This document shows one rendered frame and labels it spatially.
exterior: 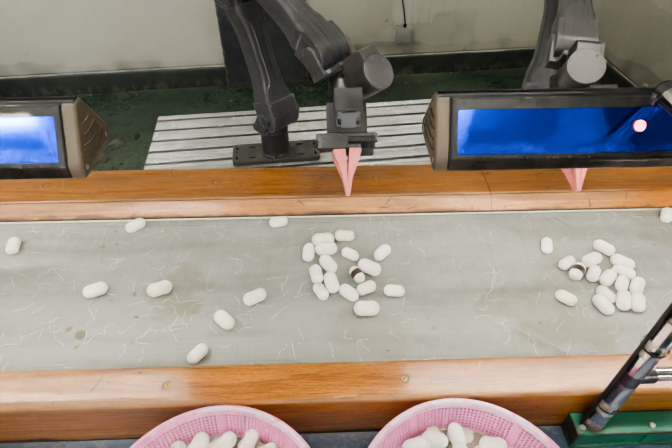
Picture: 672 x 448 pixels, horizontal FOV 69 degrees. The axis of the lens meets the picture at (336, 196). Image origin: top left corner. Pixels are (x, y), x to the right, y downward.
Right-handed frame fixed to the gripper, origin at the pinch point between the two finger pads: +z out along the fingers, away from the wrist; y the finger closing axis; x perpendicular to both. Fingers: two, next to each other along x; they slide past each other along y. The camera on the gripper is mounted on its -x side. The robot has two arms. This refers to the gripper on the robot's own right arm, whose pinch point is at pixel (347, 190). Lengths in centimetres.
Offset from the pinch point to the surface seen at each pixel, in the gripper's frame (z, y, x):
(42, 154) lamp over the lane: 0.7, -31.6, -33.6
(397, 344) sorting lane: 23.7, 5.9, -10.2
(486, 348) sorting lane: 24.5, 18.3, -10.8
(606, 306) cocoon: 19.5, 37.0, -8.9
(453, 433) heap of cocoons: 33.1, 11.1, -18.4
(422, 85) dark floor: -85, 52, 179
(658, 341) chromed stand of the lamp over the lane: 20.8, 29.2, -31.3
